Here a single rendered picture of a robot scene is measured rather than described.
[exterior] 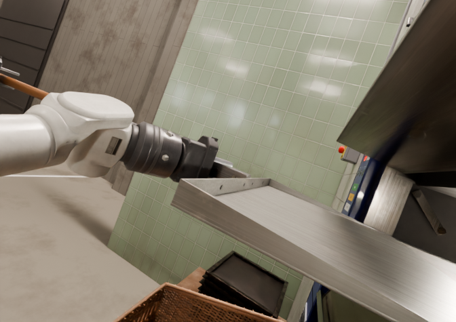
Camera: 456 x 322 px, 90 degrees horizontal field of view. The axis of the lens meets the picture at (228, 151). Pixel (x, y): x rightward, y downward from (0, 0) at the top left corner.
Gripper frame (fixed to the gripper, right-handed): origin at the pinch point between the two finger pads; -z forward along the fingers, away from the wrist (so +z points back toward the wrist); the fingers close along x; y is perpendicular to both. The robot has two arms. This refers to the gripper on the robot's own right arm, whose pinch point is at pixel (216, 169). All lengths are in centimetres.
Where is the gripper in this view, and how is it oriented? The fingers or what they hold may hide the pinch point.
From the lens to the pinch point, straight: 49.8
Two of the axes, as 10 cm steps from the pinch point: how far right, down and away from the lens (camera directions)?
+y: 5.3, 2.1, -8.2
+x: -3.6, 9.3, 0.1
